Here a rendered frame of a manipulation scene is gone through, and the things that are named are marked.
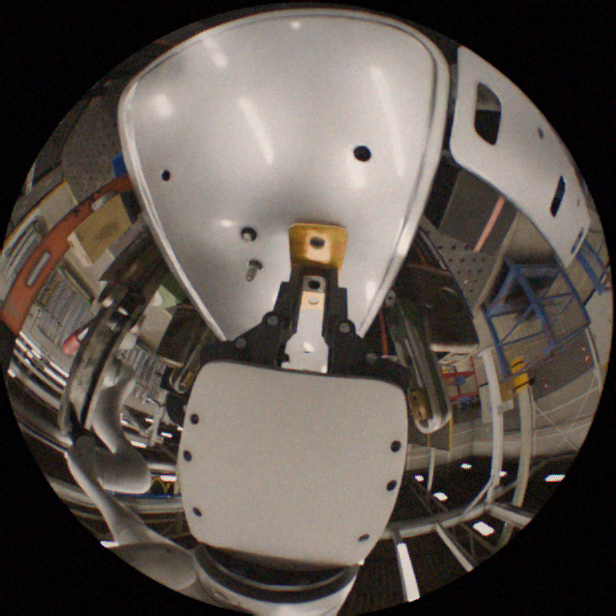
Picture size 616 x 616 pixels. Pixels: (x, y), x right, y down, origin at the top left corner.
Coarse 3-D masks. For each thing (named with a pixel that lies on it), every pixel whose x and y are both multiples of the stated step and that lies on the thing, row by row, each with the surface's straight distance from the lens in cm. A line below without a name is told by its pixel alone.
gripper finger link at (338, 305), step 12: (336, 276) 12; (336, 288) 11; (324, 300) 13; (336, 300) 10; (324, 312) 11; (336, 312) 10; (324, 324) 11; (324, 336) 12; (360, 348) 10; (372, 348) 10; (360, 360) 9; (372, 360) 9
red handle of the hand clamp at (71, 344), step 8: (120, 304) 21; (128, 304) 22; (120, 312) 21; (128, 312) 22; (112, 320) 23; (80, 328) 28; (72, 336) 29; (80, 336) 27; (64, 344) 32; (72, 344) 30; (72, 352) 31
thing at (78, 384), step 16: (112, 304) 20; (96, 320) 21; (128, 320) 21; (96, 336) 20; (112, 336) 22; (80, 352) 22; (96, 352) 22; (112, 352) 22; (80, 368) 21; (96, 368) 23; (80, 384) 23; (96, 384) 22; (64, 400) 23; (80, 400) 24; (96, 400) 23; (64, 416) 23; (80, 416) 25; (64, 432) 24; (80, 432) 22; (80, 448) 22
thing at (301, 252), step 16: (304, 224) 11; (288, 240) 12; (304, 240) 12; (336, 240) 12; (304, 256) 12; (320, 256) 12; (336, 256) 12; (304, 272) 13; (320, 272) 13; (304, 288) 13; (320, 288) 13; (304, 304) 16; (320, 304) 16
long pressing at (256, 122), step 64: (192, 64) 15; (256, 64) 13; (320, 64) 12; (384, 64) 12; (448, 64) 15; (128, 128) 18; (192, 128) 14; (256, 128) 11; (320, 128) 11; (384, 128) 11; (192, 192) 14; (256, 192) 12; (320, 192) 11; (384, 192) 12; (192, 256) 18; (256, 256) 14; (384, 256) 14; (256, 320) 22; (320, 320) 19
